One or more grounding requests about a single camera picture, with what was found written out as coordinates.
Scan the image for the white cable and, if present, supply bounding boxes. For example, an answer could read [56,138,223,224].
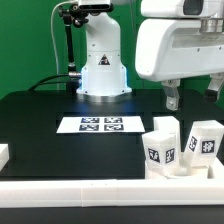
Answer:
[50,0,76,75]

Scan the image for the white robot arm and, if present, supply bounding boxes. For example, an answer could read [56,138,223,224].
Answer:
[77,0,224,110]

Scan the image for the white fence wall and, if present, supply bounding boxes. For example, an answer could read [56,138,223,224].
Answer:
[0,179,224,208]
[0,144,9,171]

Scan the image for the white left fence wall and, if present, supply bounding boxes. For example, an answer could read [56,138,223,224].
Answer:
[0,144,9,171]

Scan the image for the white front fence wall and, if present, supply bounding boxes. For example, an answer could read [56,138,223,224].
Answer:
[0,179,224,208]

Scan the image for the paper sheet with tags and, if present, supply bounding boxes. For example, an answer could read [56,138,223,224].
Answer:
[57,116,145,134]

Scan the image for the white camera on mount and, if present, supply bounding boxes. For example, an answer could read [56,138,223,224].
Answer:
[78,0,113,12]

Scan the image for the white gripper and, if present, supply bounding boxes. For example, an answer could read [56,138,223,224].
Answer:
[135,19,224,111]

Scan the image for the black cables on table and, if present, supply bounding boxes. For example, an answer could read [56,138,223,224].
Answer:
[28,73,82,92]

